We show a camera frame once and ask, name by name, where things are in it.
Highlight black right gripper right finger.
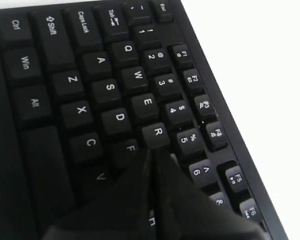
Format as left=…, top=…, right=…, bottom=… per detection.
left=152, top=148, right=268, bottom=240

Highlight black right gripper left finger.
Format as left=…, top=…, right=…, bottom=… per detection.
left=43, top=149, right=152, bottom=240

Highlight black acer keyboard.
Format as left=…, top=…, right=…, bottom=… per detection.
left=0, top=0, right=287, bottom=240

